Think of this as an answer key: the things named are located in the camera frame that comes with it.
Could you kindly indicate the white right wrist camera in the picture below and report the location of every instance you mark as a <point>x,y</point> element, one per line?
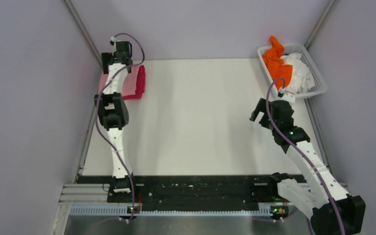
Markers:
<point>286,96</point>

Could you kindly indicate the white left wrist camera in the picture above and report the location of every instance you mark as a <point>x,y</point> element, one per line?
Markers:
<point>112,40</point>

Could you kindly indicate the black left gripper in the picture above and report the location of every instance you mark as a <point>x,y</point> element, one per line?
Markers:
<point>105,57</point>

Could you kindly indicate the white t shirt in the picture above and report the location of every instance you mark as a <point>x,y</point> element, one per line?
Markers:
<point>301,79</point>

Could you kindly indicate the orange t shirt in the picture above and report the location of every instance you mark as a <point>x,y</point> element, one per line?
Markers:
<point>275,64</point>

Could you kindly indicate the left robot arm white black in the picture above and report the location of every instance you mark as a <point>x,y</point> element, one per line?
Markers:
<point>113,114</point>

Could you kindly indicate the aluminium front rail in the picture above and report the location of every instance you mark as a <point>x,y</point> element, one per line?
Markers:
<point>91,199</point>

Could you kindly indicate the pink t shirt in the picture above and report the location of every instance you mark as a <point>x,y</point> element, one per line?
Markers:
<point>117,84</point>

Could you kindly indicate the folded red t shirt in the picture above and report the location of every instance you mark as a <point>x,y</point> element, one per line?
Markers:
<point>137,84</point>

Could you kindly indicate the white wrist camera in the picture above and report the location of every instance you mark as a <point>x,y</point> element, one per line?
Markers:
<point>286,96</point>
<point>112,40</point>

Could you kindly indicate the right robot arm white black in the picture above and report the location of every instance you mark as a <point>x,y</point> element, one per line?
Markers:
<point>329,207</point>

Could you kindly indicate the white plastic basket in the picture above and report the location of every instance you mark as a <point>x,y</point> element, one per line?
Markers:
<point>320,85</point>

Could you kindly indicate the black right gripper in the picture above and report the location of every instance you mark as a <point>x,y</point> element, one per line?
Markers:
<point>261,107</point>

